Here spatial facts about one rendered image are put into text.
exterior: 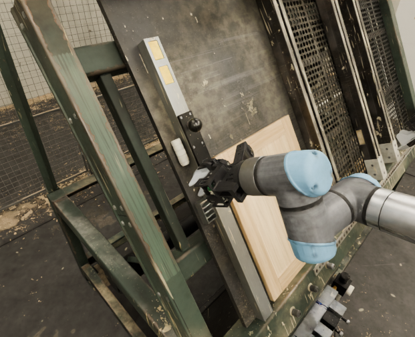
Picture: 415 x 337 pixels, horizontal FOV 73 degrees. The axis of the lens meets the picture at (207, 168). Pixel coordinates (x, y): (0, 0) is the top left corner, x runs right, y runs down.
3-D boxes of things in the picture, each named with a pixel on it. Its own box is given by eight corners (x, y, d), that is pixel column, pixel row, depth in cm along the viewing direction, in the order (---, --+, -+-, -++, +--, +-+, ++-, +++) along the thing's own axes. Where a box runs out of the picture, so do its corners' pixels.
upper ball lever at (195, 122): (186, 134, 82) (192, 135, 69) (181, 122, 82) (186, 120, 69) (198, 129, 83) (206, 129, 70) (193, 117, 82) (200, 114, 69)
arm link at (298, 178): (317, 209, 42) (301, 155, 41) (261, 207, 51) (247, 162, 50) (341, 189, 47) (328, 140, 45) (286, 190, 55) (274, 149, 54)
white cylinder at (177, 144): (168, 142, 82) (179, 166, 84) (173, 140, 80) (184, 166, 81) (176, 138, 84) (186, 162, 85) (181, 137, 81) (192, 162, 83)
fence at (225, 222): (256, 317, 97) (264, 321, 94) (137, 45, 79) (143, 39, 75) (264, 307, 100) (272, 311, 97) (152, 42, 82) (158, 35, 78)
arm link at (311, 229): (359, 241, 50) (344, 183, 49) (320, 273, 45) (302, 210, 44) (322, 233, 57) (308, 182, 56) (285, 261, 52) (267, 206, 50)
